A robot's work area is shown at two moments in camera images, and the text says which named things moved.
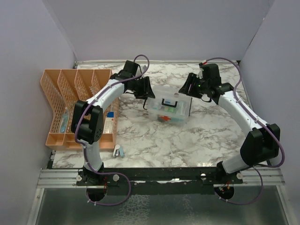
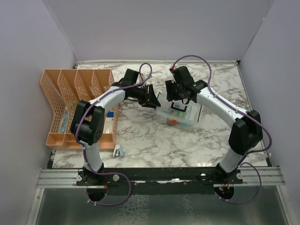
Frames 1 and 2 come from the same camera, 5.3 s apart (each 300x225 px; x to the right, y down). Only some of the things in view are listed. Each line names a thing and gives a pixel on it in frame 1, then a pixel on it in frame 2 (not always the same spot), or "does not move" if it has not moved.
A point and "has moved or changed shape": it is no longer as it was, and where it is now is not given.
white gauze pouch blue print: x=108 y=123 does not move
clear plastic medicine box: x=169 y=107 has moved or changed shape
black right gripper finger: x=188 y=87 → x=170 y=87
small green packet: x=170 y=109 → x=179 y=113
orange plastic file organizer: x=63 y=88 does not move
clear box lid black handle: x=168 y=102 has moved or changed shape
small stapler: x=118 y=151 does not move
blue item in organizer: x=64 y=121 does not move
